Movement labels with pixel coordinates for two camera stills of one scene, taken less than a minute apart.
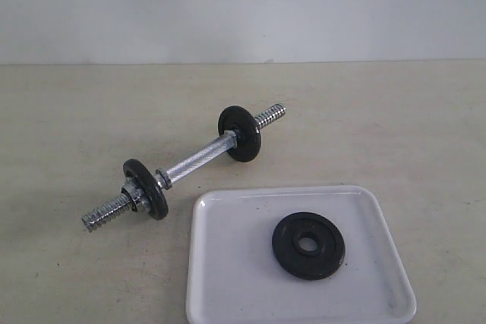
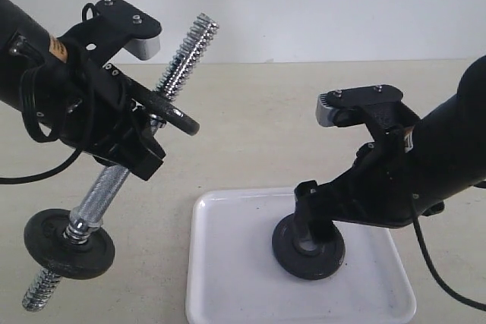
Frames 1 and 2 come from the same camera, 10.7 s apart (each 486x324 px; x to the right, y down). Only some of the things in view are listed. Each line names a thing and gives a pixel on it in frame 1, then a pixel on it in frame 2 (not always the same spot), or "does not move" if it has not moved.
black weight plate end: x=239 y=119 to x=160 y=106
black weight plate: x=157 y=204 to x=45 y=241
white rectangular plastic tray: x=234 y=278 does not move
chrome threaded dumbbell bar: x=133 y=198 to x=82 y=220
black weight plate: x=314 y=265 does not move
